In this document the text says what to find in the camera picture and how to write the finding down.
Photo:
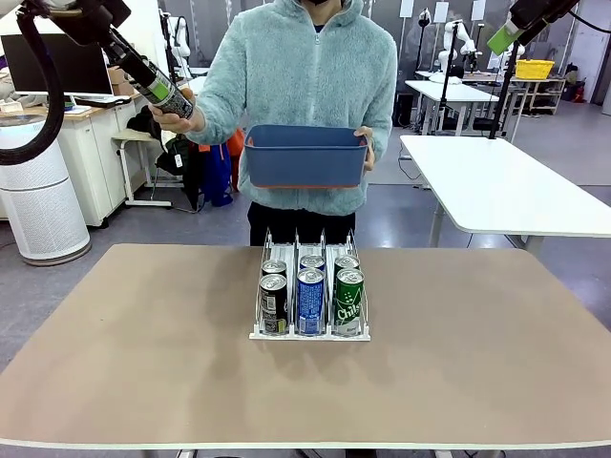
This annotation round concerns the white background work table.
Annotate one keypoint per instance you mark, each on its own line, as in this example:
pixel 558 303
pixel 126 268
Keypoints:
pixel 453 90

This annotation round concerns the person's left hand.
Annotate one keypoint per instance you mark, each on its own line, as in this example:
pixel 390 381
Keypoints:
pixel 370 148

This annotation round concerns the small white rolling table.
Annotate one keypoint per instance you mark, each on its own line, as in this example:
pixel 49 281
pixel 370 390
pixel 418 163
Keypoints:
pixel 138 140

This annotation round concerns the green Chilsung cider can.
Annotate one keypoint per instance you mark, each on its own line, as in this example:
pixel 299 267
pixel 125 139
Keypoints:
pixel 346 262
pixel 348 303

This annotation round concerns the black Pepsi can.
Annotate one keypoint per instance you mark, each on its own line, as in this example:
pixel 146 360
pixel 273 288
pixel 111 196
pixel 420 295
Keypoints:
pixel 274 268
pixel 179 105
pixel 273 305

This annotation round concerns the person's right hand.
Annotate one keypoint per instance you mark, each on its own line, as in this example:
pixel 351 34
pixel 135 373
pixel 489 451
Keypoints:
pixel 181 125

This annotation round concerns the white desk with cabinet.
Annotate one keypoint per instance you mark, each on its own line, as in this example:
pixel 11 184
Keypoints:
pixel 95 143

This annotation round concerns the orange and blue jacket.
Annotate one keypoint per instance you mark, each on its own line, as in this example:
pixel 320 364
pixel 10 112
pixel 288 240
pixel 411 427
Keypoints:
pixel 222 172

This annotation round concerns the person's left forearm teal sleeve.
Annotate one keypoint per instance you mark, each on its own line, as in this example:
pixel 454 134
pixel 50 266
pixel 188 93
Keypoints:
pixel 384 124

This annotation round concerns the blue Pocari Sweat can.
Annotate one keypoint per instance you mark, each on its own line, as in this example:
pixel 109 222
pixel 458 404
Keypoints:
pixel 310 300
pixel 312 262

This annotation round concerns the brown cardboard box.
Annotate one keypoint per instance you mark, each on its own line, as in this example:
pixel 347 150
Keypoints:
pixel 117 74
pixel 121 88

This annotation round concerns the person in teal fleece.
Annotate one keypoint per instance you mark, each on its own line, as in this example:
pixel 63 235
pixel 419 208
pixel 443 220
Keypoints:
pixel 305 71

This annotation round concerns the blue plastic bin orange trim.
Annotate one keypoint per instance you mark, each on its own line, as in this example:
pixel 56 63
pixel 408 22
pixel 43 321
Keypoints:
pixel 305 157

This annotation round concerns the black jacket pile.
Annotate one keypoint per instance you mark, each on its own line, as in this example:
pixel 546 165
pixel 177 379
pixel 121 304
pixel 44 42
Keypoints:
pixel 141 124

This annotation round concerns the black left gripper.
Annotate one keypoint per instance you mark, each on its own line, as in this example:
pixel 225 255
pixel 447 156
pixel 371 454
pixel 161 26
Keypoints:
pixel 98 21

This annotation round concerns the black bag with tag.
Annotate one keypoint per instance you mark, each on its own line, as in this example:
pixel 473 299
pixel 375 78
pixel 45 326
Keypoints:
pixel 183 167

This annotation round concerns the white cylindrical air purifier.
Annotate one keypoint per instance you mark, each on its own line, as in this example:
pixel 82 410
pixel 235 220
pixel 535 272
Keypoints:
pixel 38 205

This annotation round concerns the wooden low shelf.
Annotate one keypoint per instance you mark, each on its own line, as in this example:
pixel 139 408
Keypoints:
pixel 544 95

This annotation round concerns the clear white can dispenser rack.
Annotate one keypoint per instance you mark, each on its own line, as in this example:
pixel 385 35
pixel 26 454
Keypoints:
pixel 310 338

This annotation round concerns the black tripod stand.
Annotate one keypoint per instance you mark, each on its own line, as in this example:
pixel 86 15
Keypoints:
pixel 451 52
pixel 506 90

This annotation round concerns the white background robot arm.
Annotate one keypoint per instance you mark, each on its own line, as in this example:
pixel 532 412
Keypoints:
pixel 451 43
pixel 181 38

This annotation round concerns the person's right forearm teal sleeve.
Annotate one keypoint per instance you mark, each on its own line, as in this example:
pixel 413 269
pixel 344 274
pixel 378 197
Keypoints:
pixel 215 114

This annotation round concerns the white rounded side table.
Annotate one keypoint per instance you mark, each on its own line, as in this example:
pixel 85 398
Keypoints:
pixel 501 191

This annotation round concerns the black computer monitor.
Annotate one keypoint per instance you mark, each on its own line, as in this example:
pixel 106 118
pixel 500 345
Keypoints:
pixel 81 71

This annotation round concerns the yellow plastic crate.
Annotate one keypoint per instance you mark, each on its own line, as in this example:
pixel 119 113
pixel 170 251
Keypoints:
pixel 534 69

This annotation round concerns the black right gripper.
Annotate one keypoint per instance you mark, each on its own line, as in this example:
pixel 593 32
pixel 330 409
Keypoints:
pixel 534 12

